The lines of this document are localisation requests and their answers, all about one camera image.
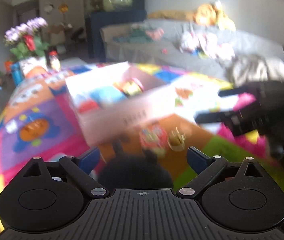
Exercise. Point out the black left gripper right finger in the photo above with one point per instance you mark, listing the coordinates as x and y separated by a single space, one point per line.
207 169

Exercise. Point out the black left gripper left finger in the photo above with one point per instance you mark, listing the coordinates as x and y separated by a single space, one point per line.
79 168

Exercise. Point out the black plush cat toy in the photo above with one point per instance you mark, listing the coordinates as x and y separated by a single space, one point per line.
126 171

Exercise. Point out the red orange plush toy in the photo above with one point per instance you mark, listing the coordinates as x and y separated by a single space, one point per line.
154 138

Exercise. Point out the blue white wet wipes pack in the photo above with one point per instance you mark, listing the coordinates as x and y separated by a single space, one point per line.
107 95

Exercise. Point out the yellow pudding toy pink plate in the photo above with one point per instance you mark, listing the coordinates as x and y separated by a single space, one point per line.
130 87

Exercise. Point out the small gold trinket toy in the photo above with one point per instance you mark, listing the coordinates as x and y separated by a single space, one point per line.
176 140

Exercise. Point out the grey covered sofa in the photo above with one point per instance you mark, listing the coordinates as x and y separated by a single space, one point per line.
234 56

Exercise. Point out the colourful cartoon play mat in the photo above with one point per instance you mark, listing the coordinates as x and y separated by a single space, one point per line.
38 120

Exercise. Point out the pink cardboard box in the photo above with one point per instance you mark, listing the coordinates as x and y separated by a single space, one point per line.
100 125

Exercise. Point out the glass jar red lid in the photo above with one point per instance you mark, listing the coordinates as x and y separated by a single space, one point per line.
54 61

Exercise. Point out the blue water bottle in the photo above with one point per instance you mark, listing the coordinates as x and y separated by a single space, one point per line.
16 73

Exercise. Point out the dark blue cabinet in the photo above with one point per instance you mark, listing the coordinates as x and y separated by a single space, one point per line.
103 26

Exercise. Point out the yellow duck plush toy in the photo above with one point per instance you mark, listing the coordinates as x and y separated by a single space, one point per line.
213 14

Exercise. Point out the purple orchid flower pot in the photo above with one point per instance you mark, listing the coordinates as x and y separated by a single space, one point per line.
24 41

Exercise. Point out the green clothes pile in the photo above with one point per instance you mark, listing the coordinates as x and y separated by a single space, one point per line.
137 34

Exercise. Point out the yellow sofa cushion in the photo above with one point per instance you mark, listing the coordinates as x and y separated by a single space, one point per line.
172 15

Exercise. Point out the round wall clock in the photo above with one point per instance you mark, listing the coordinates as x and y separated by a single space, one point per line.
48 8

